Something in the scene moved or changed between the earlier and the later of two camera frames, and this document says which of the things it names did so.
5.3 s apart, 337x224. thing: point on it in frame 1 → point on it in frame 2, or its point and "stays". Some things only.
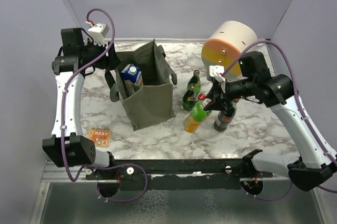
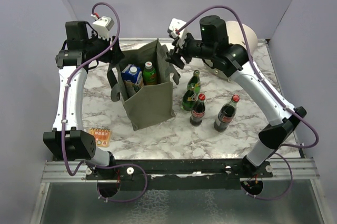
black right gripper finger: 215,104 → 176,60
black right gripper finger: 228,106 → 187,57
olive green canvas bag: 156,104 stays
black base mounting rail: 212,174 stays
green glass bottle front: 189,99 stays
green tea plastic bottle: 198,114 → 149,74
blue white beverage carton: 132,78 stays
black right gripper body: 236,89 → 192,47
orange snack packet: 101,137 stays
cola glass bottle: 225,117 stays
